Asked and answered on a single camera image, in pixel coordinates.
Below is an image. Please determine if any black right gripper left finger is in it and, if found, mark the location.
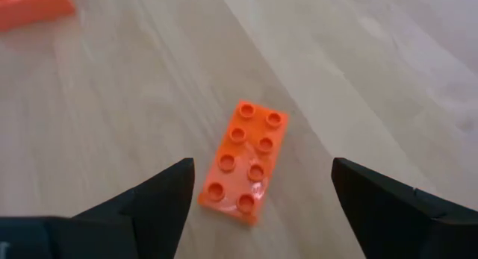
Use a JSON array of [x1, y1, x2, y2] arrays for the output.
[[72, 157, 196, 259]]

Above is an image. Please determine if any orange eight-stud block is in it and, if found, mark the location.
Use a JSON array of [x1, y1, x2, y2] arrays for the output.
[[196, 99, 291, 227], [0, 0, 77, 32]]

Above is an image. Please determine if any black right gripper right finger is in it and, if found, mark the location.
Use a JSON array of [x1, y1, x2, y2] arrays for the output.
[[330, 157, 478, 259]]

